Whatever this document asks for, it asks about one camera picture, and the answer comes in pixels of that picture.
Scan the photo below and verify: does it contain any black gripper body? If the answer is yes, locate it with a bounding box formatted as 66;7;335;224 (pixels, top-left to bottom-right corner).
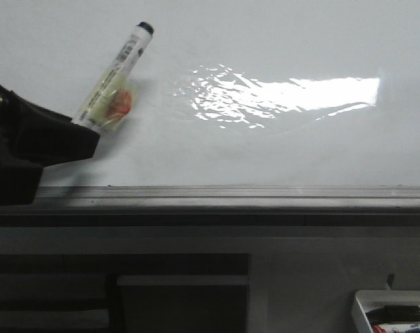
0;86;42;205

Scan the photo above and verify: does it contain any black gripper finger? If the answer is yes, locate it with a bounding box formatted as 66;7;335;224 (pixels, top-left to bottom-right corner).
9;90;100;167

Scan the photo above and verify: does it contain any white whiteboard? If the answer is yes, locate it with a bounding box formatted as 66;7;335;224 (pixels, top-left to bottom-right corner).
0;1;420;187

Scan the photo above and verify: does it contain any black capped whiteboard marker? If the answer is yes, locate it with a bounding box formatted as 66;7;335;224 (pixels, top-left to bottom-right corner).
366;305;420;325

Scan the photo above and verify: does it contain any dark cabinet box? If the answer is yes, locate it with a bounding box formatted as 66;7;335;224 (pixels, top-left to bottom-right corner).
117;275;249;332

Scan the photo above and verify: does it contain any white marker tray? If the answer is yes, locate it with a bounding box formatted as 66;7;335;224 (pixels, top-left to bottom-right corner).
351;290;420;332

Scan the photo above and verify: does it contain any grey aluminium whiteboard frame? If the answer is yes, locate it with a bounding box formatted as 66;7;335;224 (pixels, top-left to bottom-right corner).
0;185;420;227

